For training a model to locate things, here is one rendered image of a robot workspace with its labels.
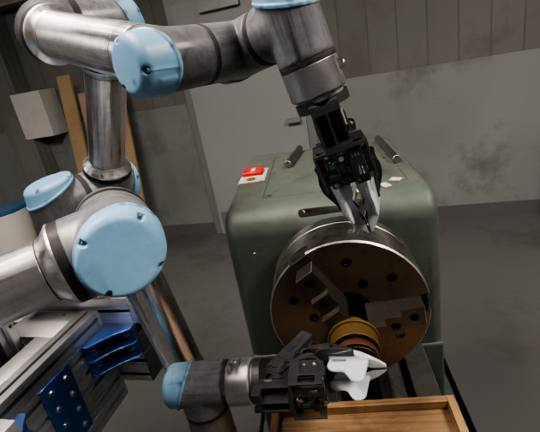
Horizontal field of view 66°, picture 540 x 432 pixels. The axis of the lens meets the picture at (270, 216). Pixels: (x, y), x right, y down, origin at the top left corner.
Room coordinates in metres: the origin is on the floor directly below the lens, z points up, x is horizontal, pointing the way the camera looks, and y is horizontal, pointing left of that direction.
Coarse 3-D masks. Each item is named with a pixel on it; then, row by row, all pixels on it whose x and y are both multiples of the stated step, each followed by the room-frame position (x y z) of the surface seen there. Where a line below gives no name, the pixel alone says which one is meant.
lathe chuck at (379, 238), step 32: (288, 256) 0.74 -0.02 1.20; (320, 256) 0.69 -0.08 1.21; (352, 256) 0.68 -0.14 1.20; (384, 256) 0.67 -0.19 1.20; (288, 288) 0.70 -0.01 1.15; (352, 288) 0.68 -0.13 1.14; (384, 288) 0.67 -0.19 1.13; (416, 288) 0.66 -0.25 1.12; (288, 320) 0.70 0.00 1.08; (320, 320) 0.69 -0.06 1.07; (384, 352) 0.67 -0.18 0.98
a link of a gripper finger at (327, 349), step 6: (312, 348) 0.54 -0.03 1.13; (318, 348) 0.54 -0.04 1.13; (324, 348) 0.54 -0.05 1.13; (330, 348) 0.54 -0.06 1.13; (336, 348) 0.54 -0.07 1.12; (342, 348) 0.54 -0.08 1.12; (348, 348) 0.54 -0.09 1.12; (318, 354) 0.54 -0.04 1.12; (324, 354) 0.53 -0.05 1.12; (330, 354) 0.53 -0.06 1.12; (336, 354) 0.53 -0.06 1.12; (342, 354) 0.53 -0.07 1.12; (348, 354) 0.53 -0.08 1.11; (324, 360) 0.54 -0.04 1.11
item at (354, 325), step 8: (344, 320) 0.61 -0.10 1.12; (352, 320) 0.60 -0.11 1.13; (360, 320) 0.60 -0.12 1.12; (336, 328) 0.60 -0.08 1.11; (344, 328) 0.59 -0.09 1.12; (352, 328) 0.58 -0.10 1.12; (360, 328) 0.58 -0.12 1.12; (368, 328) 0.59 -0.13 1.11; (328, 336) 0.61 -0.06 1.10; (336, 336) 0.58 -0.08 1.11; (344, 336) 0.57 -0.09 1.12; (352, 336) 0.57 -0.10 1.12; (360, 336) 0.57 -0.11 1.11; (368, 336) 0.57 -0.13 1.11; (376, 336) 0.59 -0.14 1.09; (336, 344) 0.57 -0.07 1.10; (344, 344) 0.56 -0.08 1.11; (352, 344) 0.55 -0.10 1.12; (360, 344) 0.55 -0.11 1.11; (368, 344) 0.55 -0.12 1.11; (376, 344) 0.56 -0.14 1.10; (368, 352) 0.54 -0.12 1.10; (376, 352) 0.54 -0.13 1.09
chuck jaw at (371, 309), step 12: (384, 300) 0.67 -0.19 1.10; (396, 300) 0.66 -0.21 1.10; (408, 300) 0.65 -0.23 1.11; (420, 300) 0.65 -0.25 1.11; (372, 312) 0.64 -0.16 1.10; (384, 312) 0.64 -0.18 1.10; (396, 312) 0.63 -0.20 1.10; (408, 312) 0.63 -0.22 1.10; (420, 312) 0.63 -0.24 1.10; (372, 324) 0.61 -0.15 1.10; (384, 324) 0.60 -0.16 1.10; (396, 324) 0.61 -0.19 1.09; (408, 324) 0.63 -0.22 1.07; (420, 324) 0.63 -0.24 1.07; (384, 336) 0.60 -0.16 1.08
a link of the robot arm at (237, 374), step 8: (232, 360) 0.55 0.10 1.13; (240, 360) 0.56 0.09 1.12; (248, 360) 0.55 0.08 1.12; (232, 368) 0.55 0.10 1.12; (240, 368) 0.54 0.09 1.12; (248, 368) 0.54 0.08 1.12; (232, 376) 0.53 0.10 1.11; (240, 376) 0.53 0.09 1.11; (248, 376) 0.53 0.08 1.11; (232, 384) 0.52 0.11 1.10; (240, 384) 0.52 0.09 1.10; (248, 384) 0.52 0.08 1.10; (232, 392) 0.52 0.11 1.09; (240, 392) 0.51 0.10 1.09; (248, 392) 0.51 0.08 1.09; (232, 400) 0.51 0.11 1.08; (240, 400) 0.51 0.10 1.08; (248, 400) 0.51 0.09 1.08
